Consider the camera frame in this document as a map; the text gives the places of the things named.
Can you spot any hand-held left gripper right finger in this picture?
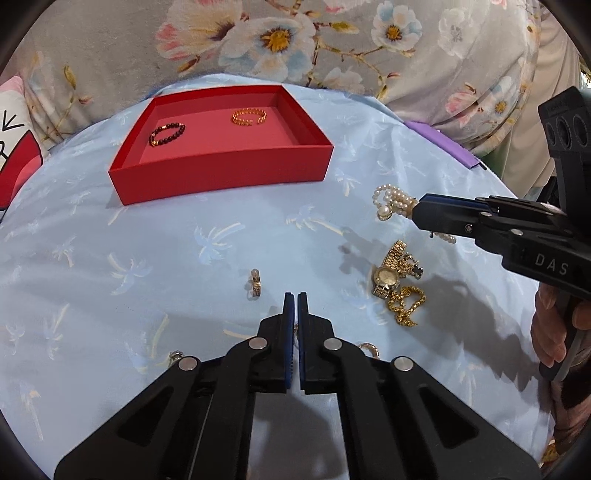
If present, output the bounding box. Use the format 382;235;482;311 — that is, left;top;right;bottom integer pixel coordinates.
298;292;543;480

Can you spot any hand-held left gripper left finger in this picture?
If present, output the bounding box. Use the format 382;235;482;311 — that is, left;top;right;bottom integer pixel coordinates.
53;292;296;480

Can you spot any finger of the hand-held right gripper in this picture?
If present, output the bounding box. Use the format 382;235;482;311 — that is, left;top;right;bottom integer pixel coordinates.
412;202;509;244
417;193;562;215

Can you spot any pearl bracelet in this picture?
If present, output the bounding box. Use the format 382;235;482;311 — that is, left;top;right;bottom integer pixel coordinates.
372;184;458;244

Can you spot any small gold hoop ring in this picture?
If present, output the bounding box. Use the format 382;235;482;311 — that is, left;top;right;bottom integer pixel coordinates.
246;269;265;300

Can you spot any gold bracelet with black clover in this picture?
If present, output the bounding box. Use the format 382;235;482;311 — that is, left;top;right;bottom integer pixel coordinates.
402;254;426;281

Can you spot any gold wristwatch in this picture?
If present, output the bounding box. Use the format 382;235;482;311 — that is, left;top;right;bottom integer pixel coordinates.
372;239;416;301

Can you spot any gold chain bracelet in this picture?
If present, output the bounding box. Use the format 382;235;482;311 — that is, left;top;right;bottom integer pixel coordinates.
387;285;428;328

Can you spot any red cardboard box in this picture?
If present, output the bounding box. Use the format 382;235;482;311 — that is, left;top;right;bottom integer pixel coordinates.
108;84;334;206

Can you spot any person's right hand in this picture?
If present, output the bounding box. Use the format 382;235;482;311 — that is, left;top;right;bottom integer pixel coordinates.
530;281;591;370

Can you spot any purple flat object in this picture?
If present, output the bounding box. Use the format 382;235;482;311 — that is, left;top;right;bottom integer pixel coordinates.
405;120;484;169

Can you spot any beige cloth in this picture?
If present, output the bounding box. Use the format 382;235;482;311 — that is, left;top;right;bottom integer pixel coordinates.
480;18;583;197

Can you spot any gold bangle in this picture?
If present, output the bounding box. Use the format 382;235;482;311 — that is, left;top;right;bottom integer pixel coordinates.
231;108;269;126

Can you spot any grey floral blanket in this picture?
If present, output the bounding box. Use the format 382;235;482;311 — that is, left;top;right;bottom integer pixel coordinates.
0;0;548;155

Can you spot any white cartoon face pillow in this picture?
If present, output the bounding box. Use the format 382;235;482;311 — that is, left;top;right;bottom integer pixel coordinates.
0;75;48;223

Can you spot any dark bead bracelet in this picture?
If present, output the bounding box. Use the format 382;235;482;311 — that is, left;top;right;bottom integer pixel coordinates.
149;122;186;148

